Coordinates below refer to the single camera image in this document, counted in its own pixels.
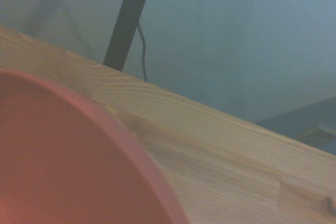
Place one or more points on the pink round plate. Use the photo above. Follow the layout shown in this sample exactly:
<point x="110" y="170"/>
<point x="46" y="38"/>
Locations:
<point x="65" y="155"/>

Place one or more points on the grey floor outlet box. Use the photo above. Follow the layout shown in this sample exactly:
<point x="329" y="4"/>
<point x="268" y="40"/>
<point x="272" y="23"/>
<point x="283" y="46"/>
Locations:
<point x="319" y="134"/>

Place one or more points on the black camera stand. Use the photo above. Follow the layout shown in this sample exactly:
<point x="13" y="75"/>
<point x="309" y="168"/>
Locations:
<point x="128" y="19"/>

